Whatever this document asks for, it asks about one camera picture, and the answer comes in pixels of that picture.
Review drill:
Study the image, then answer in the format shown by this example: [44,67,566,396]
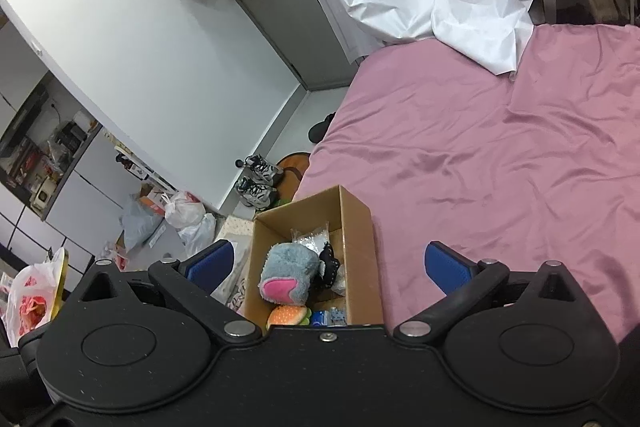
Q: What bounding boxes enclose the grey fluffy plush toy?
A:
[258,243,320,306]

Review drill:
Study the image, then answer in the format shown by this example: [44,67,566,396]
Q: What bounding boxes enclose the burger plush toy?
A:
[267,305,312,329]

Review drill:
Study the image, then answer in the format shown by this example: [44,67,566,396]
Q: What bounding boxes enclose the clear bag white beads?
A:
[292,222,330,255]

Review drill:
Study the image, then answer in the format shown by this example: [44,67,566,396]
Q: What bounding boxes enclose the black stitched plush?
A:
[309,242,341,295]

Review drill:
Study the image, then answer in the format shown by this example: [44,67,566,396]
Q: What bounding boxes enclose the white cloth bundle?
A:
[331,265,346,296]

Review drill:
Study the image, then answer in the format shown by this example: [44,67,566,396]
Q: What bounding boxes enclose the grey plastic bag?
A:
[119,195,163,253]

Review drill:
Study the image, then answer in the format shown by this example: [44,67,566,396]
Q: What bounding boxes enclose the grey sneaker left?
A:
[234,176,278,211]

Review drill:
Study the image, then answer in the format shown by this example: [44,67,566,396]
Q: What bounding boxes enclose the grey sneaker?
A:
[235,154,283,185]
[234,176,278,211]

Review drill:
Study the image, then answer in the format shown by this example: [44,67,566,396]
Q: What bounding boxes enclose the brown cardboard box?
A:
[241,185,384,329]

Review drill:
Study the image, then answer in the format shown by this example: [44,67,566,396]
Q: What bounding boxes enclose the pink bed sheet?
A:
[298,25,639,339]

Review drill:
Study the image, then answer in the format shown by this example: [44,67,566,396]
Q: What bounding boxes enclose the grey sneaker right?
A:
[235,154,283,185]

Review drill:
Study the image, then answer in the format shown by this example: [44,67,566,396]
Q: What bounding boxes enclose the cartoon floor mat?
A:
[274,152,310,207]

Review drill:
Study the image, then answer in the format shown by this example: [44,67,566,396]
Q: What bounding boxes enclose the red white plastic bag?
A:
[3,247,68,348]

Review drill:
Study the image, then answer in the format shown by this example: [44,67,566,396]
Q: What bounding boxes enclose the black slipper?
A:
[308,113,335,144]

